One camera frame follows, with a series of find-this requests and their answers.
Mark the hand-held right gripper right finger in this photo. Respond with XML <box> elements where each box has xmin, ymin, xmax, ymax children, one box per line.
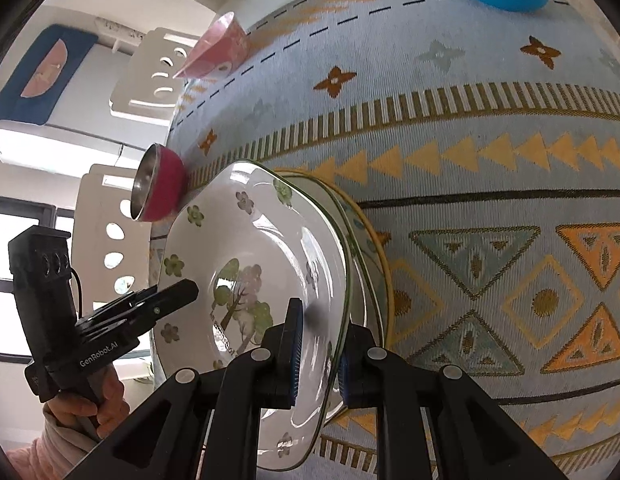
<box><xmin>337</xmin><ymin>324</ymin><xmax>571</xmax><ymax>480</ymax></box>

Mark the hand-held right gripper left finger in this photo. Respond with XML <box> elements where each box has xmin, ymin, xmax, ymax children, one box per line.
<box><xmin>92</xmin><ymin>297</ymin><xmax>307</xmax><ymax>480</ymax></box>

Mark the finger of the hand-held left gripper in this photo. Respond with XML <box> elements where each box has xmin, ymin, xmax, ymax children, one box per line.
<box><xmin>90</xmin><ymin>286</ymin><xmax>159</xmax><ymax>320</ymax></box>
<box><xmin>77</xmin><ymin>279</ymin><xmax>201</xmax><ymax>335</ymax></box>

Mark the hexagonal tree print plate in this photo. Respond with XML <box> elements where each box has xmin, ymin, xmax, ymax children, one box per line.
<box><xmin>149</xmin><ymin>160</ymin><xmax>351</xmax><ymax>472</ymax></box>
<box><xmin>277</xmin><ymin>170</ymin><xmax>378</xmax><ymax>413</ymax></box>

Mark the round floral plate orange rim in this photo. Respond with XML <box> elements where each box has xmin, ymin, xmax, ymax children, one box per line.
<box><xmin>285</xmin><ymin>169</ymin><xmax>396</xmax><ymax>356</ymax></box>

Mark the red steel bowl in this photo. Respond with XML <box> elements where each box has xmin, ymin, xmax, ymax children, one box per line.
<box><xmin>130</xmin><ymin>144</ymin><xmax>188</xmax><ymax>223</ymax></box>

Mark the pink dotted bowl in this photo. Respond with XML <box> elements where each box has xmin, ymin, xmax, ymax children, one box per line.
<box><xmin>172</xmin><ymin>11</ymin><xmax>251</xmax><ymax>81</ymax></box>

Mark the person's left forearm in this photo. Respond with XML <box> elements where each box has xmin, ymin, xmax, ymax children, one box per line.
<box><xmin>5</xmin><ymin>415</ymin><xmax>98</xmax><ymax>480</ymax></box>

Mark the person's left hand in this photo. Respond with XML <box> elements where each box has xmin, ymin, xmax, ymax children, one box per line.
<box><xmin>42</xmin><ymin>365</ymin><xmax>131</xmax><ymax>443</ymax></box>

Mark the dark-framed window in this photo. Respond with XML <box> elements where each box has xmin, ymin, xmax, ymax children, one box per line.
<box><xmin>0</xmin><ymin>195</ymin><xmax>76</xmax><ymax>361</ymax></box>

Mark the white cutout chair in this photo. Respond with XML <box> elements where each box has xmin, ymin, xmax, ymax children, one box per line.
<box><xmin>109</xmin><ymin>27</ymin><xmax>203</xmax><ymax>123</ymax></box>
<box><xmin>72</xmin><ymin>162</ymin><xmax>161</xmax><ymax>311</ymax></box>

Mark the patterned blue table mat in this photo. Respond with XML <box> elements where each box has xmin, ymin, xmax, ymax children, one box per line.
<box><xmin>150</xmin><ymin>0</ymin><xmax>620</xmax><ymax>480</ymax></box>

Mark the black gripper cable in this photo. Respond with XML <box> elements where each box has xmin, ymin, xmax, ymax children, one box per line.
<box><xmin>69</xmin><ymin>265</ymin><xmax>86</xmax><ymax>321</ymax></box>

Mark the blue wall hanging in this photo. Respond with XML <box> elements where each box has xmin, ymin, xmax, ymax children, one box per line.
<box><xmin>0</xmin><ymin>22</ymin><xmax>98</xmax><ymax>126</ymax></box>

